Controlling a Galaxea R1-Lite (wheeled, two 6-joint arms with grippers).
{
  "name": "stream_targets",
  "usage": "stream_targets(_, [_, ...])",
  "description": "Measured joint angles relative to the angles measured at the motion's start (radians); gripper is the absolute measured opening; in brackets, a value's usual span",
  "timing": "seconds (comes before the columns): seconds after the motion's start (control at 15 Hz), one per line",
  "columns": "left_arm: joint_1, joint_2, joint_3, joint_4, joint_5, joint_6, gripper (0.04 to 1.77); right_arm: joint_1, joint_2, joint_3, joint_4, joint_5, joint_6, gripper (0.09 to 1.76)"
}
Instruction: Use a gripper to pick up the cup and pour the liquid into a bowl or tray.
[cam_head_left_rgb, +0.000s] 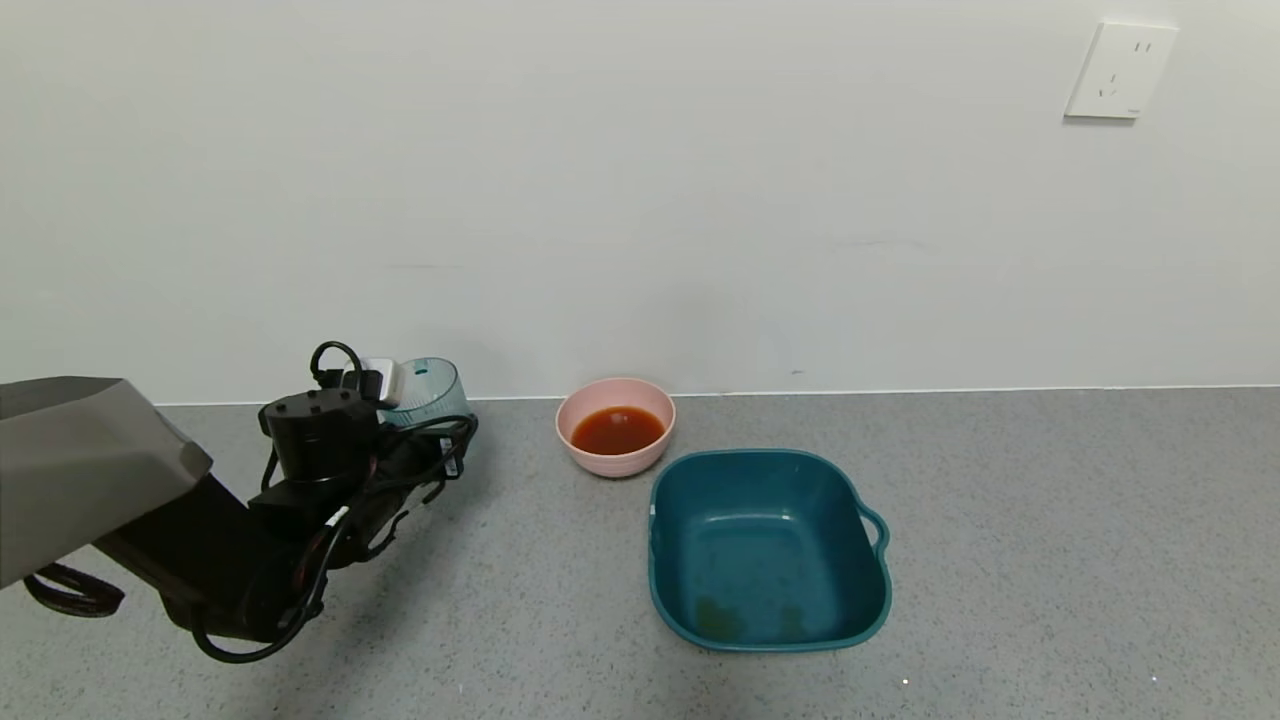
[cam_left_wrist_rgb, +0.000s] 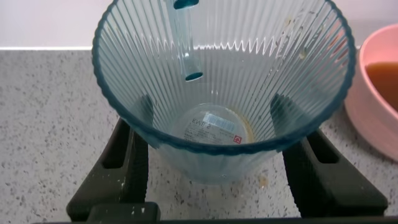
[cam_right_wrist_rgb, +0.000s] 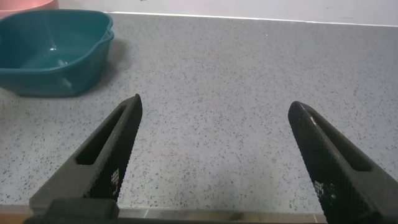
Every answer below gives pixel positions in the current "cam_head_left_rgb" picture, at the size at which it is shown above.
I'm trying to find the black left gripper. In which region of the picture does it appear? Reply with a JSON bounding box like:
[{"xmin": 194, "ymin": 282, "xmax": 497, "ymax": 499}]
[{"xmin": 394, "ymin": 413, "xmax": 479, "ymax": 481}]

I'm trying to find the ribbed translucent blue-grey cup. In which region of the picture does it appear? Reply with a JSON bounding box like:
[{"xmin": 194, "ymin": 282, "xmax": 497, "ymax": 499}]
[{"xmin": 383, "ymin": 356, "xmax": 473, "ymax": 433}]

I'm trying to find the orange-brown liquid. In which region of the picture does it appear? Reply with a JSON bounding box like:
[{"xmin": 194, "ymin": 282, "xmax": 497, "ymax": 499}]
[{"xmin": 570, "ymin": 404, "xmax": 667, "ymax": 458}]

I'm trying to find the pink ribbed bowl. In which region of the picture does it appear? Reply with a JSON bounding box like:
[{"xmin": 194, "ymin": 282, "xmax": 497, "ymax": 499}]
[{"xmin": 555, "ymin": 377, "xmax": 677, "ymax": 479}]

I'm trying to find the teal plastic basin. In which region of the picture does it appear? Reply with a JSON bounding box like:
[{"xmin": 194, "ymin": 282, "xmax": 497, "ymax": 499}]
[{"xmin": 647, "ymin": 448, "xmax": 893, "ymax": 654}]

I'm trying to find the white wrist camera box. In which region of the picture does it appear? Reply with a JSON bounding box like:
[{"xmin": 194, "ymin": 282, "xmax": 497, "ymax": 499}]
[{"xmin": 354, "ymin": 357, "xmax": 405, "ymax": 410}]

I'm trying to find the thin black camera cable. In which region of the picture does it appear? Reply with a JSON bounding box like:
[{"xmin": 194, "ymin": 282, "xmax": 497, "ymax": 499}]
[{"xmin": 307, "ymin": 340, "xmax": 367, "ymax": 394}]

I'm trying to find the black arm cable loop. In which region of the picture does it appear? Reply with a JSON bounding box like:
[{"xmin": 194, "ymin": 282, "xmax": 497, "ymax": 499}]
[{"xmin": 189, "ymin": 510, "xmax": 336, "ymax": 665}]

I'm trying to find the white wall socket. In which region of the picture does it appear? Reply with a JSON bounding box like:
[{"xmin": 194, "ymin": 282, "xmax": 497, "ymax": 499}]
[{"xmin": 1062, "ymin": 20, "xmax": 1181, "ymax": 121}]

